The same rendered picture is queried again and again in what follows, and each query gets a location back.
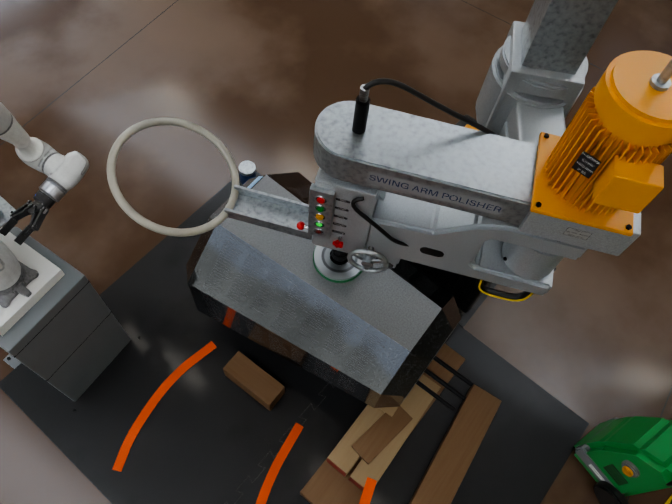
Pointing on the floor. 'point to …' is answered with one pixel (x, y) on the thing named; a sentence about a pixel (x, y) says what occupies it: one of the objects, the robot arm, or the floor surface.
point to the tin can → (247, 171)
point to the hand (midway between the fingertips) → (11, 236)
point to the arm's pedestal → (65, 331)
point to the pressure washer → (627, 457)
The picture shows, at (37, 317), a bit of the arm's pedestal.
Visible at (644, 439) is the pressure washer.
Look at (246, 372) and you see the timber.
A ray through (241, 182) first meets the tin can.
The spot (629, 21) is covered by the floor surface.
